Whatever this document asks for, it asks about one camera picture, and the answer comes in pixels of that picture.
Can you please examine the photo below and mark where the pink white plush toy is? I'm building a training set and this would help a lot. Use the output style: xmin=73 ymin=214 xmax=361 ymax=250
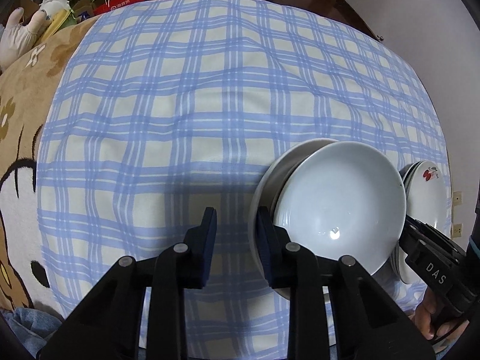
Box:
xmin=0 ymin=0 xmax=72 ymax=69

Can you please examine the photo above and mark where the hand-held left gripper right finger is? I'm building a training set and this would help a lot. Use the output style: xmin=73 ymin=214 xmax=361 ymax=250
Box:
xmin=256 ymin=206 xmax=438 ymax=360

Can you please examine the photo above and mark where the yellow bag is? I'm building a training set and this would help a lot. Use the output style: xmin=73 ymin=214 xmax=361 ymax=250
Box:
xmin=37 ymin=7 xmax=74 ymax=44

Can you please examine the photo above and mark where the white bowl with yellow print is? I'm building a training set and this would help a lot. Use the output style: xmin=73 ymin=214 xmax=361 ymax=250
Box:
xmin=248 ymin=138 xmax=340 ymax=302

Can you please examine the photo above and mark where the white cherry print plate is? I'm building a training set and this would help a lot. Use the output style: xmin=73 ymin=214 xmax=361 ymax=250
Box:
xmin=402 ymin=160 xmax=450 ymax=285
xmin=392 ymin=163 xmax=421 ymax=284
xmin=389 ymin=165 xmax=418 ymax=283

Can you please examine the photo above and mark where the person's right hand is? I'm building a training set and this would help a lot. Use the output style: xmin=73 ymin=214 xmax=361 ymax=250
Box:
xmin=414 ymin=288 xmax=474 ymax=350

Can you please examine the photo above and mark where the brown printed blanket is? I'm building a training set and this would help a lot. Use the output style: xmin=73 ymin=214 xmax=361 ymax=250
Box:
xmin=0 ymin=0 xmax=464 ymax=310

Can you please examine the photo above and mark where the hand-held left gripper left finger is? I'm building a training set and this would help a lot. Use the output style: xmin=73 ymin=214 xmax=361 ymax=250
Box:
xmin=37 ymin=207 xmax=219 ymax=360

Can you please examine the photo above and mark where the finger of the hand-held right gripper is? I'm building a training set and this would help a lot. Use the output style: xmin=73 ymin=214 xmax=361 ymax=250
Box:
xmin=397 ymin=214 xmax=427 ymax=269

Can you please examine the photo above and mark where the grey fleece clothing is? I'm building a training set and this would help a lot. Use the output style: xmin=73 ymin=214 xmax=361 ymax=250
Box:
xmin=0 ymin=305 xmax=67 ymax=360

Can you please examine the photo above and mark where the blue plaid cloth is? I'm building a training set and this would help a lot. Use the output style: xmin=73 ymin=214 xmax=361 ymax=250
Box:
xmin=35 ymin=0 xmax=453 ymax=360

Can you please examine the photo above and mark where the red blue patterned bowl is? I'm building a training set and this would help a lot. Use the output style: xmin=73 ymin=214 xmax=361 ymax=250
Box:
xmin=272 ymin=141 xmax=407 ymax=275

